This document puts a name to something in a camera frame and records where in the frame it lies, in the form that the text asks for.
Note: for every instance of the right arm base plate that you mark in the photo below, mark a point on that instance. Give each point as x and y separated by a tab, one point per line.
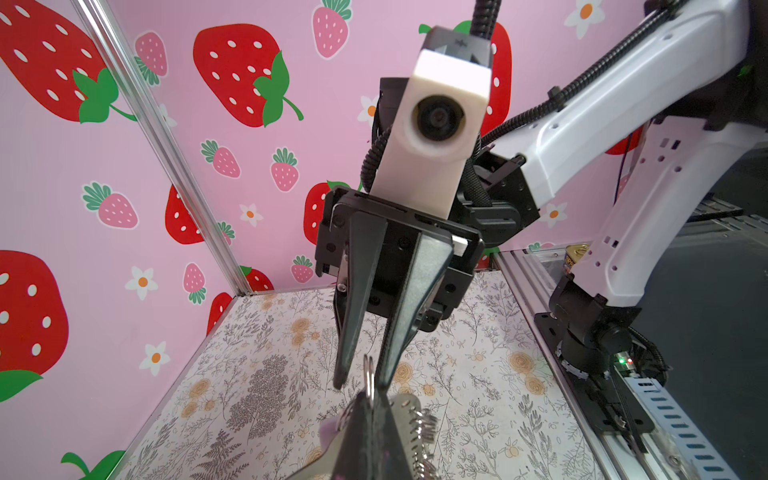
595	395

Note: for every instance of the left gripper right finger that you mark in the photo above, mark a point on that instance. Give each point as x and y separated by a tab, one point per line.
393	422

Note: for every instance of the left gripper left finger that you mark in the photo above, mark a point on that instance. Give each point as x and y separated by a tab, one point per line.
349	456

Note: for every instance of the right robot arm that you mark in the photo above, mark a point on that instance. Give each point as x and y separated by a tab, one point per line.
680	99

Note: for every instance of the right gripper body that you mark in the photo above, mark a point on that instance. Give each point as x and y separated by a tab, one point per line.
403	226

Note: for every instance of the keyring with strap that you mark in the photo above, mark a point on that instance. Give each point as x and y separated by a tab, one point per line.
423	434

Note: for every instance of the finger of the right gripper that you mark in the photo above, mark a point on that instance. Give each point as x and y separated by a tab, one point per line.
366	236
428	263

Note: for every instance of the aluminium front rail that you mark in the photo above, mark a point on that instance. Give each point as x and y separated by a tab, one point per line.
689	401

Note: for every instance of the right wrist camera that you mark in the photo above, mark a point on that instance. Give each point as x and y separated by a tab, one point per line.
437	123

